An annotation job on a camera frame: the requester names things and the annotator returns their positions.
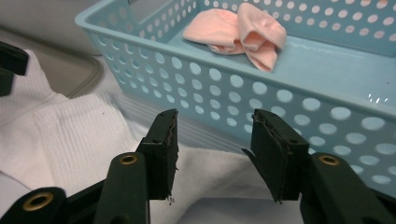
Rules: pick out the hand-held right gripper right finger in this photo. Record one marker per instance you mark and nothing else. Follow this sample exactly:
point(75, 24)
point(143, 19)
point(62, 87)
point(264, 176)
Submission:
point(277, 155)

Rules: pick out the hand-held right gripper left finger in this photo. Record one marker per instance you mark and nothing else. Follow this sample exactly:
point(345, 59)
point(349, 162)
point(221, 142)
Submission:
point(162, 155)

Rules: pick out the metal tray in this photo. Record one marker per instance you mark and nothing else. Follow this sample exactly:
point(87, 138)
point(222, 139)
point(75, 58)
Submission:
point(71, 74)

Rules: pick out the white sock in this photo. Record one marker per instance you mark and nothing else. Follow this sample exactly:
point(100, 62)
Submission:
point(77, 133)

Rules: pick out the blue perforated plastic basket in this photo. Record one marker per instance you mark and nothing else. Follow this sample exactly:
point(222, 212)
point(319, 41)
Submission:
point(311, 71)

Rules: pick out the pink sock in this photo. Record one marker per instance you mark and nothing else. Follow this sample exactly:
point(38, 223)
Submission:
point(263, 34)
point(211, 29)

